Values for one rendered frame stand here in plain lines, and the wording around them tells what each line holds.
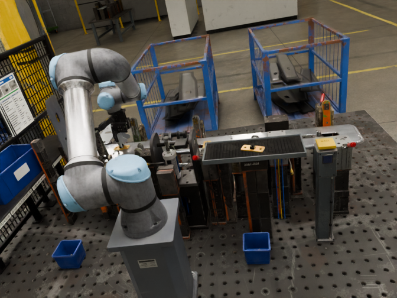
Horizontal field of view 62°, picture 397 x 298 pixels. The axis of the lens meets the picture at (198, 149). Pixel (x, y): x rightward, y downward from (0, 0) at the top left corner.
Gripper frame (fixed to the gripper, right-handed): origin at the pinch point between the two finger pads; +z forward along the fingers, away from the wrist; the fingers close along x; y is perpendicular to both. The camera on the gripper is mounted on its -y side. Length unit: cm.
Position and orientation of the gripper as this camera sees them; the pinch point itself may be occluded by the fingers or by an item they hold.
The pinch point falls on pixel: (120, 144)
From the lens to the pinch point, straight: 181.0
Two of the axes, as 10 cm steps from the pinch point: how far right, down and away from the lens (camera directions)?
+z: 1.5, 8.6, 4.9
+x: 1.1, -5.1, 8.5
